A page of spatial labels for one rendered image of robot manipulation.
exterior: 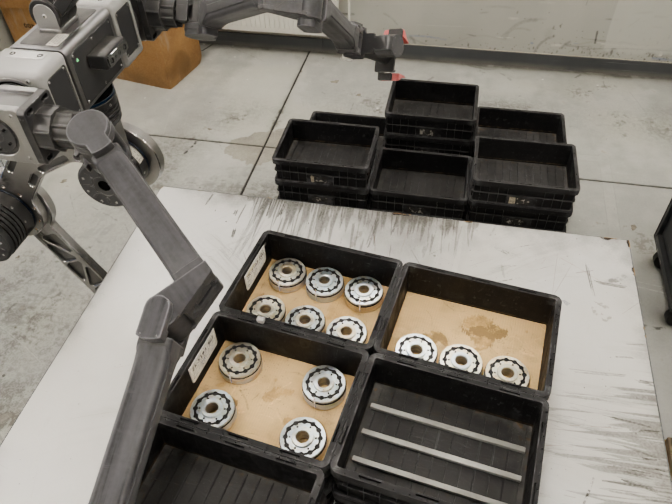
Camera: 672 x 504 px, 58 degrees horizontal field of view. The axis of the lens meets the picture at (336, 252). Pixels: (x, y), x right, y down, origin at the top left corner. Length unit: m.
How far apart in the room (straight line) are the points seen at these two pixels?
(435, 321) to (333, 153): 1.26
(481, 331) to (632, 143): 2.44
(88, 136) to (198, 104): 2.91
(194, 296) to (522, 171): 1.92
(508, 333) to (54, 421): 1.18
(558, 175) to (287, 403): 1.64
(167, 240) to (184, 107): 3.05
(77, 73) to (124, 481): 0.83
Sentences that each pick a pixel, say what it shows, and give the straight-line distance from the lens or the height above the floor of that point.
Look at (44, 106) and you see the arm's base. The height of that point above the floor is 1.49.
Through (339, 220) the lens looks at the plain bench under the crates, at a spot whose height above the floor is 0.70.
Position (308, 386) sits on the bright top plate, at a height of 0.86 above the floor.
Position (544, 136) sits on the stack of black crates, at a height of 0.38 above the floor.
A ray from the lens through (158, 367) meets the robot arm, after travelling 0.97.
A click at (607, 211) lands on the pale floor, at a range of 3.36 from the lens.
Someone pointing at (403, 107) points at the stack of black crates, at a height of 0.49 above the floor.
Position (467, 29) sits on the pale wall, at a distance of 4.32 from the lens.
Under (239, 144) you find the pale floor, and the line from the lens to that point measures 3.66.
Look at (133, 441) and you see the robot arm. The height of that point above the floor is 1.29.
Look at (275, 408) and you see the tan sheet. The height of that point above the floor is 0.83.
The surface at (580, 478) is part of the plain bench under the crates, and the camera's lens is 1.62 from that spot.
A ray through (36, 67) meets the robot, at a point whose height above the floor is 1.53.
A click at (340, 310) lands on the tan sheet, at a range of 1.63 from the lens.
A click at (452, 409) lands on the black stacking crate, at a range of 1.48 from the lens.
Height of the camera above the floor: 2.10
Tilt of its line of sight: 46 degrees down
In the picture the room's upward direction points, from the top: 2 degrees counter-clockwise
